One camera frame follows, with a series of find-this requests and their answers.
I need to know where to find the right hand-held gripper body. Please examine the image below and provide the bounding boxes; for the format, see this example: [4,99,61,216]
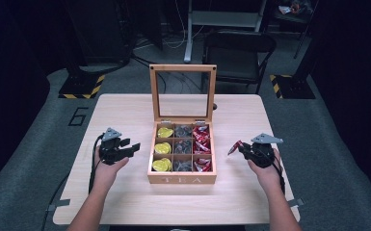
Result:
[242,133,284,168]

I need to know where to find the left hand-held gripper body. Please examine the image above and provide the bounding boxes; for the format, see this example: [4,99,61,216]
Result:
[98,127,125,167]

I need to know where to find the red tea sachet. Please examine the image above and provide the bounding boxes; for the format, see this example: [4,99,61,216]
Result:
[226,140,245,157]

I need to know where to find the pile of red packets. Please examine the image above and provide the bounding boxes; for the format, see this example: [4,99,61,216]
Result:
[192,124,213,173]

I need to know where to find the wooden tea box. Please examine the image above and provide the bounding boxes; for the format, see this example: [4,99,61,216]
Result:
[146,63,219,186]

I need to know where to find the person's right hand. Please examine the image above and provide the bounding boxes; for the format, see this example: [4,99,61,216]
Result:
[247,148,284,194]

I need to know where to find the person's left hand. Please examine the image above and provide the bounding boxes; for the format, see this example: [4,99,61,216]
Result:
[93,145,131,194]

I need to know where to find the pile of yellow packets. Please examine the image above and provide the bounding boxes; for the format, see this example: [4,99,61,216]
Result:
[151,126,175,173]

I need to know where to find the pile of black packets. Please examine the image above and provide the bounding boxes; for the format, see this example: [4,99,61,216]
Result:
[172,124,194,172]

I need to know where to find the grey tape strip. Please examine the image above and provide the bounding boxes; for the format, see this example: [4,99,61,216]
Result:
[46,198,71,213]
[287,197,305,209]

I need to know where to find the hazard-striped stand base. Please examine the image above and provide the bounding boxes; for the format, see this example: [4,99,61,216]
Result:
[58,73,106,100]
[268,73,317,100]

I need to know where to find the black folding chair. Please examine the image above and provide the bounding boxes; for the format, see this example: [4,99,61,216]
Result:
[199,29,278,95]

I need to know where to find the dark curtain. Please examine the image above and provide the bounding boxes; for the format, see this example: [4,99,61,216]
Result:
[307,0,371,222]
[0,0,66,196]

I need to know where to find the black equipment cabinet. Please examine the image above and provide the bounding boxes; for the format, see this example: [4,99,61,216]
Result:
[61,0,133,73]

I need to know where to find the cluttered dark shelf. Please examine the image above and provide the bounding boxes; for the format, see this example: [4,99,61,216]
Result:
[276,0,320,25]

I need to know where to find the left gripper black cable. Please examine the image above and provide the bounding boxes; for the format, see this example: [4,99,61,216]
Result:
[88,134,106,194]

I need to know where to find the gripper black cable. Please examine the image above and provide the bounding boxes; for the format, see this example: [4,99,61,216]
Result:
[269,153,286,195]
[88,134,106,194]

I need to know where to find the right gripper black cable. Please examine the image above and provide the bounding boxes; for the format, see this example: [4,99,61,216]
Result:
[269,153,286,195]

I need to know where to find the black floor cables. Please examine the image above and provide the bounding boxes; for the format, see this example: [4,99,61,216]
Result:
[131,53,206,95]

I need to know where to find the white hanging cables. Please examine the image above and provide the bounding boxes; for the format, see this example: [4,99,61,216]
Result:
[134,0,205,51]

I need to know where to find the white desk frame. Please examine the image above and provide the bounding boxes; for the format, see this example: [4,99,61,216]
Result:
[183,0,268,65]

